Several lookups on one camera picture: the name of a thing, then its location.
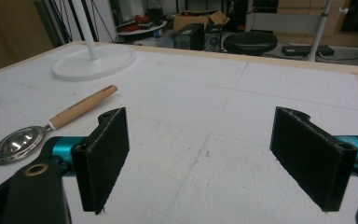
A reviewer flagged red tool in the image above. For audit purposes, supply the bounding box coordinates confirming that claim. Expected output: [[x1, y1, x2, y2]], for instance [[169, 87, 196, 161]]
[[133, 14, 152, 24], [122, 24, 140, 33]]

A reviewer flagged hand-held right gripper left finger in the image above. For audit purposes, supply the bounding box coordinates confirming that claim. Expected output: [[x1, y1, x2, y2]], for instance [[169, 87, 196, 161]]
[[70, 106, 131, 216]]

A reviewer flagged white desk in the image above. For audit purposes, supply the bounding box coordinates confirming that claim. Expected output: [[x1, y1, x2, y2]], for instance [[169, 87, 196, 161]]
[[250, 0, 358, 35]]

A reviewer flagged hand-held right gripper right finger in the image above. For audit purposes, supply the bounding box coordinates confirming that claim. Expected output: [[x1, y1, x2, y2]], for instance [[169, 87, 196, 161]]
[[269, 105, 358, 213]]

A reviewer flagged wooden-handled metal spoon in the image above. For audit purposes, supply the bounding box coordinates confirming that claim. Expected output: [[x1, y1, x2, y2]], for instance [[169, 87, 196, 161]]
[[0, 84, 119, 166]]

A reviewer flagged white round table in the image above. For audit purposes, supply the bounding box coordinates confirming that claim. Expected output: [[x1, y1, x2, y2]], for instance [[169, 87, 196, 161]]
[[117, 20, 168, 36]]

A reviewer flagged brown cardboard panel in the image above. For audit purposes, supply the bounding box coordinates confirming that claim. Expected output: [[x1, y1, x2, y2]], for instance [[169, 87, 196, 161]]
[[0, 0, 54, 77]]

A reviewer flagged open cardboard box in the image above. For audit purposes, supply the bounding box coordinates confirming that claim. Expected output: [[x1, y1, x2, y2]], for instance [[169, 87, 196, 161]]
[[172, 9, 231, 32]]

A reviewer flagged white metal pole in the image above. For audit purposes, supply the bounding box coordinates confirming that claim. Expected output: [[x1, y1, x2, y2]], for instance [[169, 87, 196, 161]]
[[307, 0, 334, 63]]

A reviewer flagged flat black device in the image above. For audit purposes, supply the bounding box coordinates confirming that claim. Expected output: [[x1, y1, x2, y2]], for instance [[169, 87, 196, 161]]
[[282, 44, 336, 58]]

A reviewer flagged white lamp stand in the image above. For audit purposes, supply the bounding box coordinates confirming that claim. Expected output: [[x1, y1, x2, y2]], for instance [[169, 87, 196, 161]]
[[51, 0, 137, 82]]

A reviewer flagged grey-fronted computer tower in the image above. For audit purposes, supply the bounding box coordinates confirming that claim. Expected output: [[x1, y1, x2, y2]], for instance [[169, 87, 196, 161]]
[[204, 25, 227, 52]]

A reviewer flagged black round stool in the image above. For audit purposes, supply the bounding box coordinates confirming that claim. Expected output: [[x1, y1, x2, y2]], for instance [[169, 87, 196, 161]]
[[223, 31, 279, 57]]

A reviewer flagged black computer tower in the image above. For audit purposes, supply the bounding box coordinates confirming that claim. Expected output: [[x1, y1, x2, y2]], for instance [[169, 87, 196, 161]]
[[172, 22, 205, 51]]

